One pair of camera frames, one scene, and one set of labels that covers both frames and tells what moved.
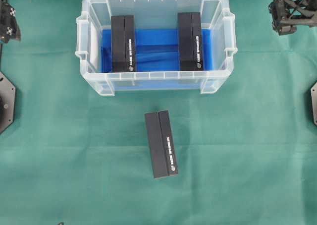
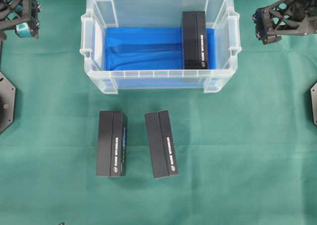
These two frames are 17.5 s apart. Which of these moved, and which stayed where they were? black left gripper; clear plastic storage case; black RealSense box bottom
Moved: black RealSense box bottom; black left gripper
Stayed: clear plastic storage case
